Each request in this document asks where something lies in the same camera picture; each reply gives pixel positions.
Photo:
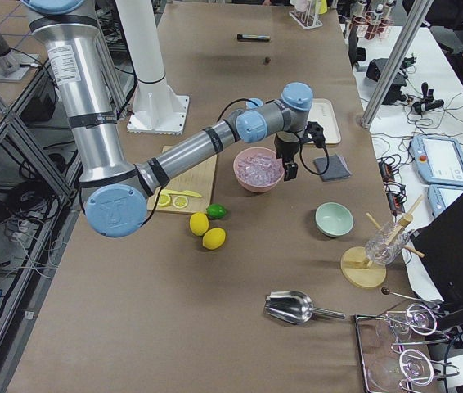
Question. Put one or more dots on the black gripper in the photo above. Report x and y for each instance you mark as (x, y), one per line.
(286, 151)

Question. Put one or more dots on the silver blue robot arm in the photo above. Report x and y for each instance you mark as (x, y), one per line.
(117, 191)

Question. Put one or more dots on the clear ice cubes pile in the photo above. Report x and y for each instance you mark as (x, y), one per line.
(258, 168)

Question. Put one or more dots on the wooden cup tree stand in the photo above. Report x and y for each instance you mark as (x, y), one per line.
(357, 268)

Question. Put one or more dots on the steel ice scoop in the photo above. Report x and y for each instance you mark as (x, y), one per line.
(296, 307)

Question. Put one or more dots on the yellow plastic cup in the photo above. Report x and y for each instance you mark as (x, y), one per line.
(322, 6)

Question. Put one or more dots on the pink plastic cup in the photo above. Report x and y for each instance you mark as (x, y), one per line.
(301, 5)

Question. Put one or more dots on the pink bowl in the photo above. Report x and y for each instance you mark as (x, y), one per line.
(252, 188)

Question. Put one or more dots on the grey folded cloth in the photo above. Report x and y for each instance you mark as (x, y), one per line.
(332, 168)

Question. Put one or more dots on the cream rabbit tray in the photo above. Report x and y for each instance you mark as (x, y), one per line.
(322, 112)

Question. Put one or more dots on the light green bowl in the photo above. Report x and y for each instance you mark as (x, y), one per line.
(333, 219)

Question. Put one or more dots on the green lime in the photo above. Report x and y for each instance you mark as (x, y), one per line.
(216, 211)

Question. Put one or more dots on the wooden cutting board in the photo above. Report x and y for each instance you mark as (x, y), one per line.
(199, 179)

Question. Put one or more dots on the yellow lemon farther out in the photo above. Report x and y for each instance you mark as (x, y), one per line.
(214, 238)

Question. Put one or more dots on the yellow lemon nearer board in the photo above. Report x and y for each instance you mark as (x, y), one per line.
(199, 223)

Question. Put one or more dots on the lemon slice near knife tip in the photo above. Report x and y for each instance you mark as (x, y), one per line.
(180, 201)

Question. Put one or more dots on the yellow plastic knife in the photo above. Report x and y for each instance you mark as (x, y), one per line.
(183, 193)

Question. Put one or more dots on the clear glass mug on stand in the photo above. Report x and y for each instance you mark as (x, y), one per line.
(386, 244)

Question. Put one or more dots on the steel muddler black tip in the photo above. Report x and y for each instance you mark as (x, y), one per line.
(253, 38)

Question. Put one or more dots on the upper blue teach pendant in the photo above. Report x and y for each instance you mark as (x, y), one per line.
(438, 160)

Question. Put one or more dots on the blue teach pendant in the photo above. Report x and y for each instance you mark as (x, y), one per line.
(442, 196)
(438, 160)

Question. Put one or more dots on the lower blue teach pendant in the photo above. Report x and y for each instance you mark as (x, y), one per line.
(442, 196)

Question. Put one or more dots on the wooden ball stirrer stick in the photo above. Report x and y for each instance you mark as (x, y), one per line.
(386, 291)

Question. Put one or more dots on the black monitor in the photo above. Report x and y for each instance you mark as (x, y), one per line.
(441, 242)

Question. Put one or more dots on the upper hanging wine glass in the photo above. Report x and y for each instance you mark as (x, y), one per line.
(402, 326)

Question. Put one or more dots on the hanging wine glass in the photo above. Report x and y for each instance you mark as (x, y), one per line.
(402, 326)
(401, 374)

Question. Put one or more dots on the lower hanging wine glass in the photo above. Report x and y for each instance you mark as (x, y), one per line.
(401, 374)

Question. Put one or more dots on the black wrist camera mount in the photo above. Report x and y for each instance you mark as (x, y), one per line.
(314, 133)

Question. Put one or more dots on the lemon slice near knife handle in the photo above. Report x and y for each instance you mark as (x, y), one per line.
(163, 200)

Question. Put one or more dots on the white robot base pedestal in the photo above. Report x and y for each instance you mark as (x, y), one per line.
(156, 107)

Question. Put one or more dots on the white wire cup rack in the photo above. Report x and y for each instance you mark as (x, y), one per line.
(309, 19)

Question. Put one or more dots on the aluminium frame post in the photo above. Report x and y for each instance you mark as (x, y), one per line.
(408, 32)

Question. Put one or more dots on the black wire glass rack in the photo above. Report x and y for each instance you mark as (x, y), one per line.
(370, 347)

